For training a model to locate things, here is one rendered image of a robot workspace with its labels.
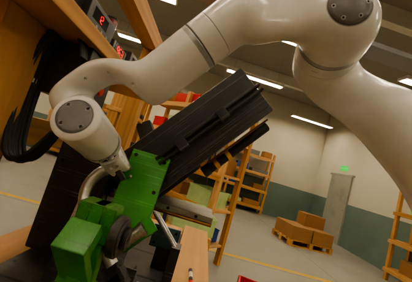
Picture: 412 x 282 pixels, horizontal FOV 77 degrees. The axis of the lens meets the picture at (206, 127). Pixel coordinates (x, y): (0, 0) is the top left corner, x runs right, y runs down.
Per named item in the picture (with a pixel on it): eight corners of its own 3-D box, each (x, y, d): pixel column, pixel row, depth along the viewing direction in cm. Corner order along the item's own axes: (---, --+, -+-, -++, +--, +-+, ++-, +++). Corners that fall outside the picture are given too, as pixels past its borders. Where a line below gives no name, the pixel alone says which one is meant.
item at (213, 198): (192, 269, 313) (244, 85, 342) (108, 206, 474) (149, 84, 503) (220, 265, 351) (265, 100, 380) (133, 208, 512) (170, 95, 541)
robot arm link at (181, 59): (159, -11, 47) (30, 91, 49) (208, 51, 42) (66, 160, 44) (175, 18, 55) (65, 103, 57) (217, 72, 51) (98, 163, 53)
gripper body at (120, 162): (126, 157, 56) (135, 168, 67) (109, 118, 60) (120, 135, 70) (92, 172, 55) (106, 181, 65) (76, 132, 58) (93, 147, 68)
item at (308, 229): (310, 243, 693) (317, 215, 702) (331, 255, 615) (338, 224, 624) (271, 233, 667) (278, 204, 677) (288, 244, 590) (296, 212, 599)
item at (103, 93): (102, 113, 84) (117, 70, 86) (76, 101, 67) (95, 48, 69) (66, 102, 85) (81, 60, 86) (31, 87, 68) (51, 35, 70)
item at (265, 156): (261, 216, 914) (277, 154, 941) (175, 190, 890) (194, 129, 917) (256, 212, 967) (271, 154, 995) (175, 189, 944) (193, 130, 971)
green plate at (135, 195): (148, 232, 76) (172, 165, 84) (144, 232, 69) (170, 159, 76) (112, 221, 77) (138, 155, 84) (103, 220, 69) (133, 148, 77)
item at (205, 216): (209, 217, 98) (211, 209, 98) (210, 228, 82) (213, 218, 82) (112, 187, 99) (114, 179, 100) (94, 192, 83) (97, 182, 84)
